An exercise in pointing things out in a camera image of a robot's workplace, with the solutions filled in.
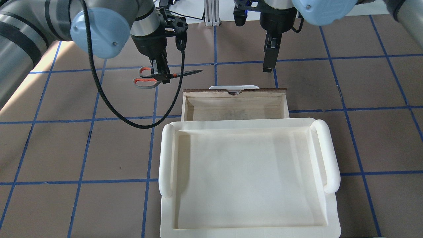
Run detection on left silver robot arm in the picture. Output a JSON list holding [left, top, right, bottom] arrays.
[[0, 0, 169, 107]]

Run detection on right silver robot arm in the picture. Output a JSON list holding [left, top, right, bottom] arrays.
[[258, 0, 423, 72]]

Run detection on orange grey handled scissors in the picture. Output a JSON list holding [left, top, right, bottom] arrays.
[[133, 66, 202, 89]]

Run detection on aluminium frame post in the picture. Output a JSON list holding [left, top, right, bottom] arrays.
[[204, 0, 221, 26]]

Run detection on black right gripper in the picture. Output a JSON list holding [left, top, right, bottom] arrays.
[[259, 9, 298, 73]]

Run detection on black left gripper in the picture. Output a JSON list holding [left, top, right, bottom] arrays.
[[131, 32, 170, 83]]

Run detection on white foam tray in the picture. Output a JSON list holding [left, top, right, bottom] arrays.
[[158, 118, 341, 238]]

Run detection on right arm camera mount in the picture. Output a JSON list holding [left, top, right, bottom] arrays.
[[233, 0, 259, 26]]

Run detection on brown wooden drawer cabinet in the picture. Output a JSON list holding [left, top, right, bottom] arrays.
[[181, 88, 289, 121]]

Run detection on white drawer handle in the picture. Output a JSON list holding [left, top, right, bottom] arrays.
[[209, 85, 259, 91]]

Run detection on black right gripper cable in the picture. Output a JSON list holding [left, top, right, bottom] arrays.
[[291, 17, 305, 33]]

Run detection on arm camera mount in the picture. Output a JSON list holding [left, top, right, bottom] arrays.
[[158, 7, 188, 52], [233, 0, 259, 26]]

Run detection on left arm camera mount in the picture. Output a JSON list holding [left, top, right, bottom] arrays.
[[158, 7, 188, 52]]

